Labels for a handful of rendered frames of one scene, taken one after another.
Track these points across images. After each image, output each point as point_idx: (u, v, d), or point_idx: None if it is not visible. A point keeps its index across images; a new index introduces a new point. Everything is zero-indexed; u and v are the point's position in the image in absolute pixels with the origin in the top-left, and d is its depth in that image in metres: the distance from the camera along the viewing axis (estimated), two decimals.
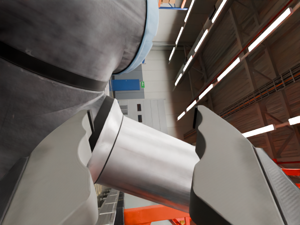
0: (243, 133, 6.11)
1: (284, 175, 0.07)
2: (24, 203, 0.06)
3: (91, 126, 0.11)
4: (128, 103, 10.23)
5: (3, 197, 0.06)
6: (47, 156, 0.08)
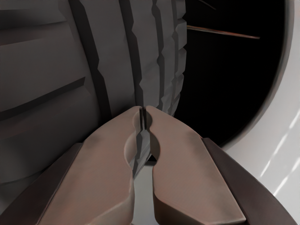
0: None
1: (230, 158, 0.07)
2: (72, 187, 0.06)
3: (140, 123, 0.12)
4: None
5: (56, 176, 0.07)
6: (97, 146, 0.08)
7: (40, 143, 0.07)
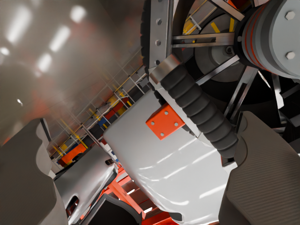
0: None
1: None
2: None
3: (47, 135, 0.11)
4: None
5: None
6: None
7: None
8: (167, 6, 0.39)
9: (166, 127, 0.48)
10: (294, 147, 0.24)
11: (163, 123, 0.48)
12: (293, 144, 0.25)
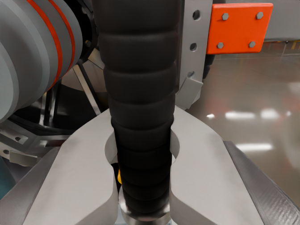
0: None
1: (252, 164, 0.07)
2: (52, 192, 0.06)
3: None
4: None
5: (34, 183, 0.07)
6: (76, 149, 0.08)
7: None
8: None
9: (243, 21, 0.27)
10: None
11: (239, 32, 0.27)
12: None
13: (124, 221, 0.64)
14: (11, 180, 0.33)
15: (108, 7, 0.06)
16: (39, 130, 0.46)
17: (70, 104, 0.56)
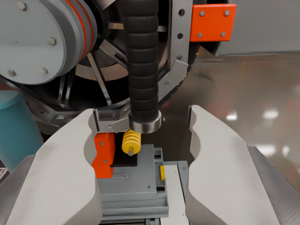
0: None
1: (277, 172, 0.07)
2: (30, 200, 0.06)
3: (97, 125, 0.12)
4: None
5: (10, 193, 0.06)
6: (53, 154, 0.08)
7: None
8: (129, 111, 0.48)
9: (215, 17, 0.37)
10: None
11: (213, 25, 0.37)
12: None
13: (127, 192, 0.74)
14: (41, 139, 0.43)
15: (129, 5, 0.16)
16: (57, 107, 0.56)
17: (81, 89, 0.66)
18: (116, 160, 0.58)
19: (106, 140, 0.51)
